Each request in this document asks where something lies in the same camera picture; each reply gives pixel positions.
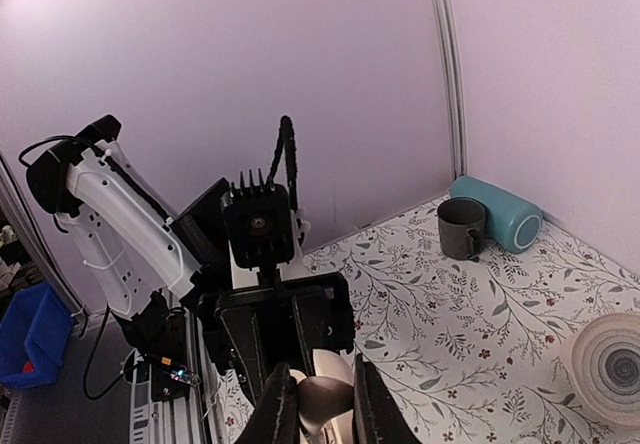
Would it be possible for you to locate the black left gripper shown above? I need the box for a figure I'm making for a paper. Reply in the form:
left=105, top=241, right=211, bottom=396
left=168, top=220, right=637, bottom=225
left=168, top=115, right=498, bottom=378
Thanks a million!
left=197, top=272, right=355, bottom=394

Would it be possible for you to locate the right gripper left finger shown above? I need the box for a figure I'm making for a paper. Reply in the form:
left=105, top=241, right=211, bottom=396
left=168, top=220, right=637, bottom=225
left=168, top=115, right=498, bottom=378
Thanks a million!
left=239, top=363, right=300, bottom=444

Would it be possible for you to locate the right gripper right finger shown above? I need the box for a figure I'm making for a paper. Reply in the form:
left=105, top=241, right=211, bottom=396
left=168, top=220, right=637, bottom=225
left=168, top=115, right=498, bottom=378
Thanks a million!
left=352, top=354, right=419, bottom=444

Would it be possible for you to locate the beige earbud charging case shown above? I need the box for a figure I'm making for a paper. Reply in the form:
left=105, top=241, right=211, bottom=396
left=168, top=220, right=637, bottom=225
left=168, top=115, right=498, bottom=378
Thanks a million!
left=290, top=349, right=355, bottom=443

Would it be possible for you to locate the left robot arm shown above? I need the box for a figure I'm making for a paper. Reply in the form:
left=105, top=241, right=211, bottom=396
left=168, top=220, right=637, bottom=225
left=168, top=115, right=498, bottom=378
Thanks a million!
left=26, top=115, right=355, bottom=399

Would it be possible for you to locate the floral patterned table mat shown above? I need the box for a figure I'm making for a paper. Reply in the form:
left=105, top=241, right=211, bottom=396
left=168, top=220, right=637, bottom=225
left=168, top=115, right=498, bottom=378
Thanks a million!
left=209, top=193, right=640, bottom=444

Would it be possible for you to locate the dark grey mug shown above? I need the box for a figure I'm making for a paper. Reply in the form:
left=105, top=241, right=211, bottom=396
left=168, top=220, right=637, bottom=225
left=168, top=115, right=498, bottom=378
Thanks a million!
left=437, top=197, right=487, bottom=260

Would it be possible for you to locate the blue storage bin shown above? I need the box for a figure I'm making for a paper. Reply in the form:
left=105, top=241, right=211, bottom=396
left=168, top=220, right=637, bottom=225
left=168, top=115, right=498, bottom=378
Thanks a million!
left=1, top=282, right=73, bottom=390

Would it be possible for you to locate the spiral patterned plate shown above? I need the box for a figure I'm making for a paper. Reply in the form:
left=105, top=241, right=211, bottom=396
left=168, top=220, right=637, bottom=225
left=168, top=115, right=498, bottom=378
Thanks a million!
left=568, top=313, right=639, bottom=430

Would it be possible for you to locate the teal cylindrical speaker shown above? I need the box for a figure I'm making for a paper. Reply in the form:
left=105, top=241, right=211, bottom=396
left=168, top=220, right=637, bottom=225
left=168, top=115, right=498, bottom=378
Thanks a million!
left=450, top=176, right=544, bottom=254

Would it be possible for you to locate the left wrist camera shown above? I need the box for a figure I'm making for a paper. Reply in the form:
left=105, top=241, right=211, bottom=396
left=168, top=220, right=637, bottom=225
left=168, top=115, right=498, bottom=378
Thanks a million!
left=220, top=170, right=310, bottom=290

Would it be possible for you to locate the front aluminium rail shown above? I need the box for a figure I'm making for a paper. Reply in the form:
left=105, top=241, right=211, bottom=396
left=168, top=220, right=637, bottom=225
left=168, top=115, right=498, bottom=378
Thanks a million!
left=129, top=314, right=226, bottom=444

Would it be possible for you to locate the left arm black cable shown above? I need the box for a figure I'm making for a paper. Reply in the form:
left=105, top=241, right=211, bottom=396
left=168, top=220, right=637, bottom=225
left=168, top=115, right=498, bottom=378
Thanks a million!
left=267, top=114, right=301, bottom=210

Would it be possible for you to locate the left aluminium frame post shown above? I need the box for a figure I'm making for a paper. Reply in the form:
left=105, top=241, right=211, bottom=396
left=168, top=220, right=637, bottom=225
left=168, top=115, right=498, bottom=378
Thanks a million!
left=433, top=0, right=468, bottom=179

